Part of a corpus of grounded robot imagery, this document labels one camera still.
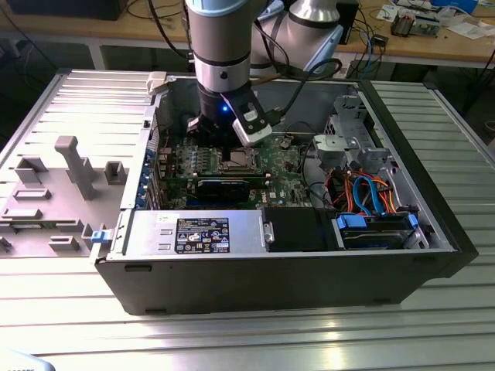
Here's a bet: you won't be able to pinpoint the metal socket cover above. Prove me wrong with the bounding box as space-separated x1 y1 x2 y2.
222 148 259 173

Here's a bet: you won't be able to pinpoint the CPU socket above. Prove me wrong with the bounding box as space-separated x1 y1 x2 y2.
218 146 261 174

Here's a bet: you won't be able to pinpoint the black graphics card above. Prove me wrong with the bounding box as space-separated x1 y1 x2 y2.
195 176 252 203

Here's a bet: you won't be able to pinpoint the green motherboard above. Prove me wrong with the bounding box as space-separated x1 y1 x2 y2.
153 133 312 212

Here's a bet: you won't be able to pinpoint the silver power supply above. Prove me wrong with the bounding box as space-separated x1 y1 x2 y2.
124 209 271 259

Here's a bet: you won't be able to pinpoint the wooden desk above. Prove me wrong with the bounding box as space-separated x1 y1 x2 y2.
0 0 495 70

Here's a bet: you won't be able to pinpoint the metal drive cage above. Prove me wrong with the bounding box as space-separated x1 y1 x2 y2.
311 94 392 175

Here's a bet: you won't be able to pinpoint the black plastic shroud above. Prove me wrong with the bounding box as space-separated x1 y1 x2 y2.
261 207 343 254

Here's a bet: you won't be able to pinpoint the black PC case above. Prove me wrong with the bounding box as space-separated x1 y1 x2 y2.
94 70 480 317

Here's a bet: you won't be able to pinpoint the black upright box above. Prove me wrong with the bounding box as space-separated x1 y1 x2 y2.
338 0 360 44

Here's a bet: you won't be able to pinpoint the grey parts rack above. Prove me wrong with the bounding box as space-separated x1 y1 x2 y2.
0 134 131 259

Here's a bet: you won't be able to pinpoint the large black box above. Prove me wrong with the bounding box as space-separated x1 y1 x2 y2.
7 0 121 21

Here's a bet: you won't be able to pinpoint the hard disk in blue carrier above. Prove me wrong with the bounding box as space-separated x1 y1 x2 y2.
331 210 421 252

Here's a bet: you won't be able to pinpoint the white printed card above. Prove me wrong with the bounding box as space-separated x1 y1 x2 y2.
378 2 400 21

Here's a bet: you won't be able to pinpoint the copper coil part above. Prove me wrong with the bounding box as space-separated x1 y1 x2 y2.
390 11 414 39

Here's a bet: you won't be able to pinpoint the grey electronic module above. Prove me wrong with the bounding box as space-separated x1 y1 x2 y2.
411 15 442 39

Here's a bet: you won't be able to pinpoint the white papers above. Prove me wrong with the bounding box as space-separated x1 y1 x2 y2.
444 21 490 40

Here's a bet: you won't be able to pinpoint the blue box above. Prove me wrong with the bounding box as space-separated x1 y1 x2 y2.
431 0 477 9

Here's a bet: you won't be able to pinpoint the pale rounded device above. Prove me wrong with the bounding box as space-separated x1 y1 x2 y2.
0 349 53 371

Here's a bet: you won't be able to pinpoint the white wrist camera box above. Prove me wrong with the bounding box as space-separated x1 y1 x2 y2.
220 91 275 148

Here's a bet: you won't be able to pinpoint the black camera cable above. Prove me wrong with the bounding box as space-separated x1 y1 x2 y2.
265 57 344 125

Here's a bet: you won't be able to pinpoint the thin black cable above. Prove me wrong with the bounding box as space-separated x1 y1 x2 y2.
286 121 315 137

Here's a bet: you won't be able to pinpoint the thick black cable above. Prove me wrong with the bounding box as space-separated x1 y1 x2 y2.
301 141 336 212

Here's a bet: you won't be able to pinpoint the orange data cable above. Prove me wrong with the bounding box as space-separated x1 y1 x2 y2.
330 169 355 206

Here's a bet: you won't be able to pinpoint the blue data cable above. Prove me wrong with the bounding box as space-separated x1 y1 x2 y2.
352 174 384 216

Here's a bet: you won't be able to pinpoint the multicolour wire bundle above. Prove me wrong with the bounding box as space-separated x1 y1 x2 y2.
377 178 401 214

